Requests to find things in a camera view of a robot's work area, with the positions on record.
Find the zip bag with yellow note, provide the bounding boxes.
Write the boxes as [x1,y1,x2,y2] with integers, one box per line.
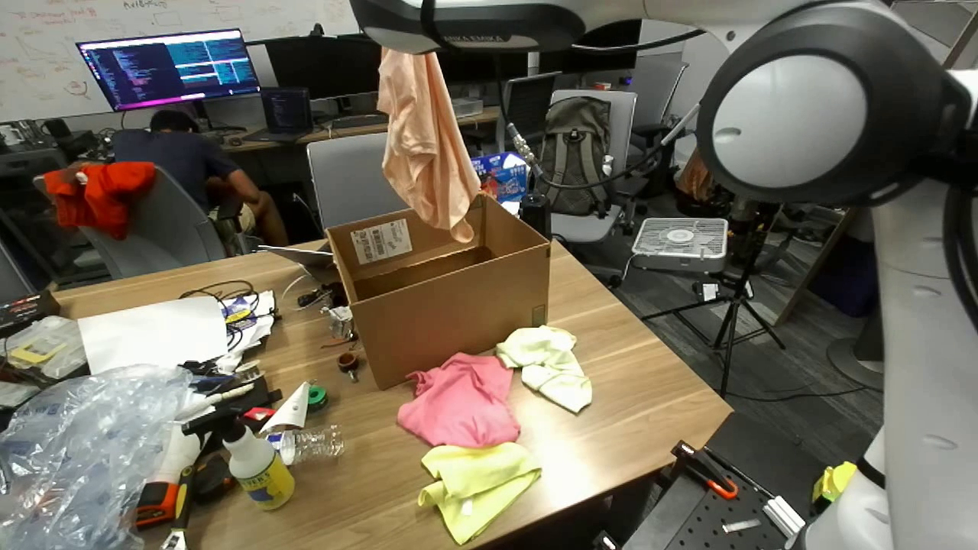
[0,313,89,386]

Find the small clear plastic bottle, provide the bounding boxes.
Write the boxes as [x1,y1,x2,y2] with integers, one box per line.
[269,421,348,469]

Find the brown cardboard box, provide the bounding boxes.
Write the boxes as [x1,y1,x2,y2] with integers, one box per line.
[323,193,553,393]

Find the black laptop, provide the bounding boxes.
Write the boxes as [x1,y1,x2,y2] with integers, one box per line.
[0,242,66,337]

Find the blue printed carton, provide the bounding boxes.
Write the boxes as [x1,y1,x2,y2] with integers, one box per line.
[474,149,536,210]

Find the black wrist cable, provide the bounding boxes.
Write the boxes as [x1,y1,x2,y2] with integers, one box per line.
[564,24,721,58]

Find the yellow-green towel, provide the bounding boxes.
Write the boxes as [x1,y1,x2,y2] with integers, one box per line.
[412,439,545,546]

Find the pink t-shirt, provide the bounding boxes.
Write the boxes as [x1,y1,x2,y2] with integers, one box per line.
[396,348,526,454]

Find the small dark laptop screen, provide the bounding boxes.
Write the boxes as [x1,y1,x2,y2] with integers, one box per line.
[259,87,316,141]

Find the white paper sheet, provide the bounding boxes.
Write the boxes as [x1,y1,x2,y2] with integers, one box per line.
[75,295,232,379]

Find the orange black hand tool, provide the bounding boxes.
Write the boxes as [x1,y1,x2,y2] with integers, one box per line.
[136,480,194,533]

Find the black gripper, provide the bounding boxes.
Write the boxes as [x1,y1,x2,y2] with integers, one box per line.
[361,24,448,58]

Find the lit computer monitor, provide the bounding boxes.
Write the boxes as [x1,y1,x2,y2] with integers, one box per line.
[75,24,266,117]

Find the black perforated plate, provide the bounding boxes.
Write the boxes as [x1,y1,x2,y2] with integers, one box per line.
[622,470,808,550]

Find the black computer monitor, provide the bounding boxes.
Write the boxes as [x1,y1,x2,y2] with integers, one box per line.
[266,34,387,101]

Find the white folded paper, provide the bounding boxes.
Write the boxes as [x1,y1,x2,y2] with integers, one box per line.
[258,379,316,437]

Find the red handled pliers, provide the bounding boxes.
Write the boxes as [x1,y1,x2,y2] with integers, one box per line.
[670,437,745,504]

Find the spray bottle with yellow label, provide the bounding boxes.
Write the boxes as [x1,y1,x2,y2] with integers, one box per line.
[208,407,299,515]

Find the olive grey backpack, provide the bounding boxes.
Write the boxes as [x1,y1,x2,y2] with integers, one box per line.
[529,95,619,217]

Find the black tripod stand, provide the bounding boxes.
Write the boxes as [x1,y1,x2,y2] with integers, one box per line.
[638,197,790,402]

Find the clear crumpled plastic bag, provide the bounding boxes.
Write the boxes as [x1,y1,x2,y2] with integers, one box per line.
[0,364,196,550]

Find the red orange jacket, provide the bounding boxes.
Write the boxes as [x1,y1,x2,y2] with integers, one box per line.
[41,158,163,242]

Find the pale cream towel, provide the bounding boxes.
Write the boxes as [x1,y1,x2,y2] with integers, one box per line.
[493,320,596,417]

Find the peach t-shirt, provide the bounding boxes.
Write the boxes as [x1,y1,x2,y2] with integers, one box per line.
[374,43,482,249]

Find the seated person in dark shirt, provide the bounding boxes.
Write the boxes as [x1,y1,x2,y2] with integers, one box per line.
[110,104,294,249]

